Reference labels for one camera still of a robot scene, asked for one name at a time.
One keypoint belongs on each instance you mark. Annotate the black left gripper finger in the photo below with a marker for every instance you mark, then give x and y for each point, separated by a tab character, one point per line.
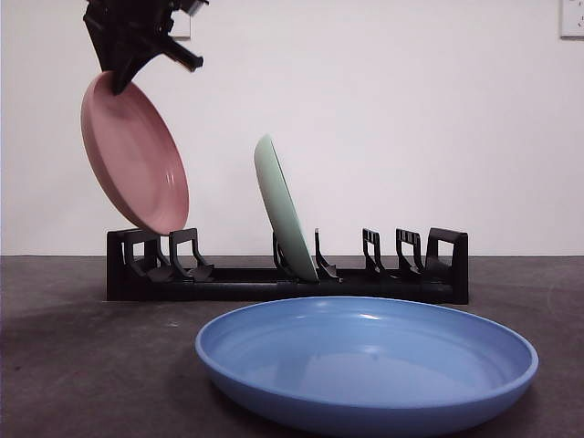
107	45
137	55

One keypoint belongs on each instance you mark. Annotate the pink round plate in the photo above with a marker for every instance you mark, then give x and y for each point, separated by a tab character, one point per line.
137	155

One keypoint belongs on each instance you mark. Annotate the green round plate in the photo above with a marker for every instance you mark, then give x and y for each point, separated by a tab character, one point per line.
283	205

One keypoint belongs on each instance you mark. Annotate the blue round plate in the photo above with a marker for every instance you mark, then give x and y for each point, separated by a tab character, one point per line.
365	365

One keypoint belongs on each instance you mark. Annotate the black plastic dish rack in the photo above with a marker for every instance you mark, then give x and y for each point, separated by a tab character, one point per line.
137	292

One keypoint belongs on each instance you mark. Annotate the white wall socket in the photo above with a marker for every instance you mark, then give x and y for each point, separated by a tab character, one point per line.
572	18
182	27

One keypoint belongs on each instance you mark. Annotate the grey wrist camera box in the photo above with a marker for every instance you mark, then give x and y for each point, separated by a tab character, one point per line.
194	5

